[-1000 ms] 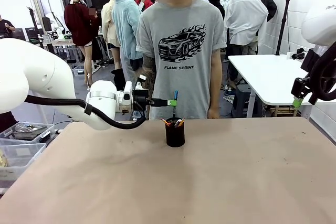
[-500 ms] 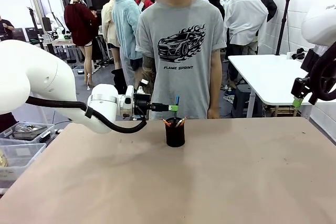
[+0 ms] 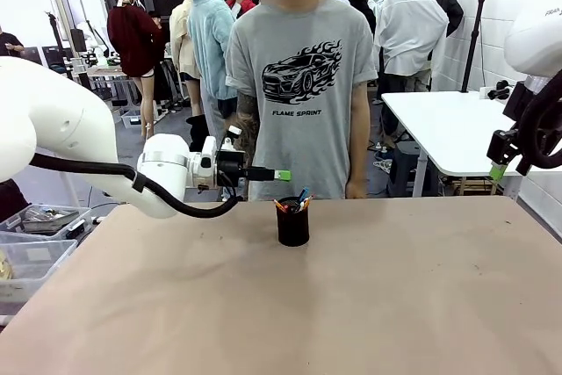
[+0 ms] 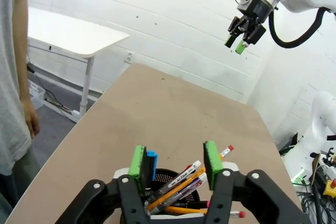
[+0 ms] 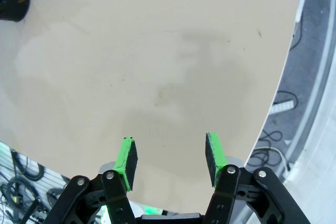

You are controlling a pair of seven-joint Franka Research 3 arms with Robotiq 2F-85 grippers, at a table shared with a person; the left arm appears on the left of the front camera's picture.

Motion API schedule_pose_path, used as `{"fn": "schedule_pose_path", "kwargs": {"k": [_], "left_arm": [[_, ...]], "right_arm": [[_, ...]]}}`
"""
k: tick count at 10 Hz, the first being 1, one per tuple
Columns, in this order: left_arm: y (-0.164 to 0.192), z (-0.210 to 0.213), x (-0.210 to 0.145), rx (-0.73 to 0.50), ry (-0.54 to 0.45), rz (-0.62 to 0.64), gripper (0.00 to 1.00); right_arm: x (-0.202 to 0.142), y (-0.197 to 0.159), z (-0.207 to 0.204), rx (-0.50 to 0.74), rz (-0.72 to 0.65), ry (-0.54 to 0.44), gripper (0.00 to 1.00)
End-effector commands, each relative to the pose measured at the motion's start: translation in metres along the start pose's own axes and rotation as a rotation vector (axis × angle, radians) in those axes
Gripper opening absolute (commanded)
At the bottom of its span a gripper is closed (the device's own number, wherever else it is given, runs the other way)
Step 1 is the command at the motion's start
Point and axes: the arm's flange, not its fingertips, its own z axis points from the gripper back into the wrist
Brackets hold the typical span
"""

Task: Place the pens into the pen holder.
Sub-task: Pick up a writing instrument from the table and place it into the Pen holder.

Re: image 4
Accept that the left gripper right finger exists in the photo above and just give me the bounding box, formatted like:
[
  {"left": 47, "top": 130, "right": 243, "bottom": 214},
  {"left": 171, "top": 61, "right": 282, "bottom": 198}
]
[{"left": 203, "top": 140, "right": 312, "bottom": 224}]

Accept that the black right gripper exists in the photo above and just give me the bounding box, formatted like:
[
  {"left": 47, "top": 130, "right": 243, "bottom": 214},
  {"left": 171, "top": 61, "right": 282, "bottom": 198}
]
[{"left": 224, "top": 0, "right": 275, "bottom": 55}]

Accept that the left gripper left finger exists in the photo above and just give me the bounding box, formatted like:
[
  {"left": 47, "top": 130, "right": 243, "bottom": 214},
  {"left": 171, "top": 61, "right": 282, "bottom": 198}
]
[{"left": 55, "top": 144, "right": 153, "bottom": 224}]

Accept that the yellow pencil red eraser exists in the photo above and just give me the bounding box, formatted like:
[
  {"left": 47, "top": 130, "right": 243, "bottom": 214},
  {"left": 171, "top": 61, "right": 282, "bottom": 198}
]
[
  {"left": 165, "top": 206, "right": 247, "bottom": 219},
  {"left": 146, "top": 144, "right": 235, "bottom": 210}
]

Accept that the black marker blue cap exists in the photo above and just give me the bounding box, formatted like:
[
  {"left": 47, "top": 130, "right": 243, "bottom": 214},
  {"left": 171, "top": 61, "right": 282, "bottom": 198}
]
[{"left": 143, "top": 150, "right": 159, "bottom": 198}]

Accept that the white ballpoint pen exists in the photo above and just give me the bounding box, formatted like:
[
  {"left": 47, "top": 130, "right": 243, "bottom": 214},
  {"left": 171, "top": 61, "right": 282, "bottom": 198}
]
[{"left": 145, "top": 160, "right": 202, "bottom": 204}]

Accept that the person left forearm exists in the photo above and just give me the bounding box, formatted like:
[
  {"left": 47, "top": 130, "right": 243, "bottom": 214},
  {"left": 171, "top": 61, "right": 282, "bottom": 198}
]
[{"left": 12, "top": 0, "right": 34, "bottom": 103}]

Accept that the black mesh pen holder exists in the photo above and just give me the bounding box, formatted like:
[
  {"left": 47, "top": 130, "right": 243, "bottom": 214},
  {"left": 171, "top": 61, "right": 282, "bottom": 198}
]
[{"left": 119, "top": 167, "right": 211, "bottom": 224}]

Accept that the black pen pink tip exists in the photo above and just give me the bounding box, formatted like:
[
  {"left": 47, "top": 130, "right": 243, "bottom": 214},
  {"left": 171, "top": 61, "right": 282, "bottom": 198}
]
[{"left": 178, "top": 200, "right": 211, "bottom": 208}]

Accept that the clear barrel ballpoint pen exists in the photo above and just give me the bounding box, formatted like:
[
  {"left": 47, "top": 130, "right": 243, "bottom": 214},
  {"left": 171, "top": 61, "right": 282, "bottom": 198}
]
[{"left": 149, "top": 173, "right": 208, "bottom": 216}]

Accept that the person left hand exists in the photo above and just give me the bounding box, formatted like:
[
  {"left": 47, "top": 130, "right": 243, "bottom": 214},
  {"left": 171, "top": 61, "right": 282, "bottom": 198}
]
[{"left": 20, "top": 98, "right": 41, "bottom": 140}]

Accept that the yellow emergency stop box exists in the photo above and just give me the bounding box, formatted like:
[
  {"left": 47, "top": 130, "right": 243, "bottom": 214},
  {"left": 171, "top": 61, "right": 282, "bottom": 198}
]
[{"left": 322, "top": 178, "right": 336, "bottom": 197}]

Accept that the small clear plastic bin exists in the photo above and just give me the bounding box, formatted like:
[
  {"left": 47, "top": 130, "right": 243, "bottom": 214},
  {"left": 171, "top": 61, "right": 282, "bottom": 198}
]
[{"left": 27, "top": 79, "right": 47, "bottom": 111}]

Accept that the white table with leg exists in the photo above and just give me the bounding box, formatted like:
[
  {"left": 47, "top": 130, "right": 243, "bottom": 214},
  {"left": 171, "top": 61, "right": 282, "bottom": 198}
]
[{"left": 27, "top": 6, "right": 131, "bottom": 116}]

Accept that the person in grey t-shirt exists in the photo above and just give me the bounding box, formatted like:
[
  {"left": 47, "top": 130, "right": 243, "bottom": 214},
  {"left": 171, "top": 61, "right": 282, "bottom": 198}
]
[{"left": 0, "top": 0, "right": 43, "bottom": 224}]

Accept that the black corrugated cable hose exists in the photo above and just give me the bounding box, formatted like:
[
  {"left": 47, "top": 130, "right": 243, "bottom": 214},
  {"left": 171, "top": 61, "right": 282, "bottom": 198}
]
[{"left": 268, "top": 7, "right": 331, "bottom": 49}]

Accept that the tangled black cable bundle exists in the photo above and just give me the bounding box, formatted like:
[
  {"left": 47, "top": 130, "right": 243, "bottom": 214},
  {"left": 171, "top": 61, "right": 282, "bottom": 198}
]
[{"left": 296, "top": 189, "right": 336, "bottom": 224}]

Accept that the black floor cable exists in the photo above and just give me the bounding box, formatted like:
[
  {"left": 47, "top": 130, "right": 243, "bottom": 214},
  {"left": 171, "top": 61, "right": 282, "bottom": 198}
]
[{"left": 26, "top": 62, "right": 76, "bottom": 113}]

